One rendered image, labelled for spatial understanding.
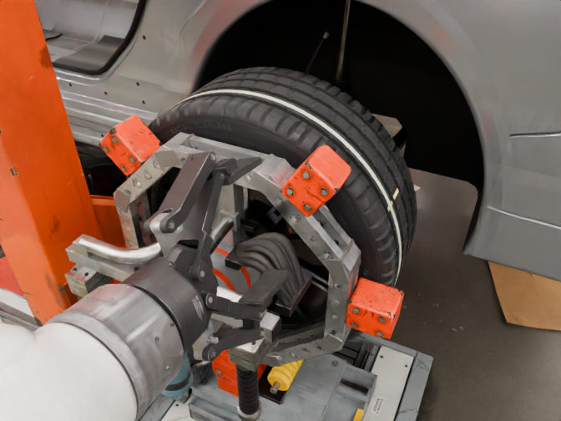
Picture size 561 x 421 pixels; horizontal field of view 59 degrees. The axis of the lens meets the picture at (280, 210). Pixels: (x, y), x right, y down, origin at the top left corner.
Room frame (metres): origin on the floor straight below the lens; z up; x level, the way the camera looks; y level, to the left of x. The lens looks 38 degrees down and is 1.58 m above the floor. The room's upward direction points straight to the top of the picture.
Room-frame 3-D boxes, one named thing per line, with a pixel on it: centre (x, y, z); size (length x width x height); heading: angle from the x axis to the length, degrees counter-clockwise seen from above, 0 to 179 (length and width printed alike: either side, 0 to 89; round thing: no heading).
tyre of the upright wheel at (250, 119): (0.93, 0.03, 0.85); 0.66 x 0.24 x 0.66; 64
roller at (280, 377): (0.81, -0.05, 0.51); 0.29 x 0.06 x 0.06; 154
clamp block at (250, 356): (0.52, 0.04, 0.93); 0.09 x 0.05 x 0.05; 154
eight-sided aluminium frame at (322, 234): (0.78, 0.11, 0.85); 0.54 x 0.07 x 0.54; 64
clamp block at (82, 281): (0.67, 0.35, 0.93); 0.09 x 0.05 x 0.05; 154
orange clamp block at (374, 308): (0.64, -0.18, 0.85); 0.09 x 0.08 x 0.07; 64
